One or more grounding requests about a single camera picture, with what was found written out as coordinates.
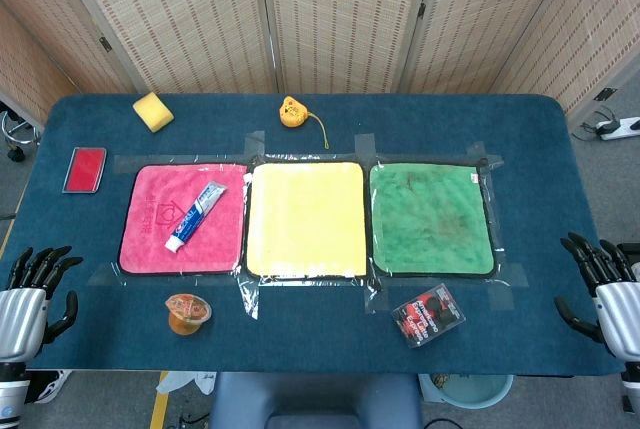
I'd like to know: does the yellow sponge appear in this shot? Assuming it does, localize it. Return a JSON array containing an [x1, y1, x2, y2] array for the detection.
[[132, 91, 175, 134]]

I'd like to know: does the white power strip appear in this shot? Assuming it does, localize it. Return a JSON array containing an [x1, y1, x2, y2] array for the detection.
[[594, 116, 640, 142]]

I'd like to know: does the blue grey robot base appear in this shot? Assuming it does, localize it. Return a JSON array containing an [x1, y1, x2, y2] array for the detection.
[[208, 372, 425, 429]]

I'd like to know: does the chrome stool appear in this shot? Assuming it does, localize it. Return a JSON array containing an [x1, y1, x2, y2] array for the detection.
[[0, 108, 41, 163]]

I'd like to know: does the blue carpet table cover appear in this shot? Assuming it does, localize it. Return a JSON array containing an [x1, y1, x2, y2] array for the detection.
[[9, 92, 624, 378]]

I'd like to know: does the white plastic bag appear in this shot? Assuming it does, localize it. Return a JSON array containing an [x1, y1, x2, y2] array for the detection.
[[155, 371, 219, 395]]

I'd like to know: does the orange jelly cup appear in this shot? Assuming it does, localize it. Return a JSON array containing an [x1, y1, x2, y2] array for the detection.
[[164, 292, 213, 337]]

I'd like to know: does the red flat case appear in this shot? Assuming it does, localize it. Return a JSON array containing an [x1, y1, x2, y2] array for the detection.
[[61, 146, 108, 195]]

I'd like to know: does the yellow cloth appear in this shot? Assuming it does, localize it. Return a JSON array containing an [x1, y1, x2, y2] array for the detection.
[[244, 161, 370, 279]]

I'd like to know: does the pink cloth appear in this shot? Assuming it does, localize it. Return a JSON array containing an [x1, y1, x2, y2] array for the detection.
[[118, 162, 249, 276]]

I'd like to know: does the light blue bucket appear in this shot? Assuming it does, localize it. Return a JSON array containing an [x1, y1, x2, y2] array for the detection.
[[429, 373, 515, 410]]

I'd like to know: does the bamboo folding screen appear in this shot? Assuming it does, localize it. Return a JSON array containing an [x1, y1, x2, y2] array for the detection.
[[0, 0, 640, 123]]

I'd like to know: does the blue white toothpaste tube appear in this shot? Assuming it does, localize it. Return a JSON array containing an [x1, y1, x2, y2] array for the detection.
[[163, 180, 227, 254]]

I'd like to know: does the orange tape measure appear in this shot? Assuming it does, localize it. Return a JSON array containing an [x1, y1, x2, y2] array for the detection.
[[278, 95, 331, 151]]

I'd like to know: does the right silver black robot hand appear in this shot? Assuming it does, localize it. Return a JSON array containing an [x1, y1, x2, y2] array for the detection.
[[553, 232, 640, 363]]

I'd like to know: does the green cloth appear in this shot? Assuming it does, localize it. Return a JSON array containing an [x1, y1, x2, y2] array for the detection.
[[368, 162, 497, 278]]

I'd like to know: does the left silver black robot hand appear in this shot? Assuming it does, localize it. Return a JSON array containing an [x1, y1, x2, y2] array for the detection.
[[0, 245, 84, 363]]

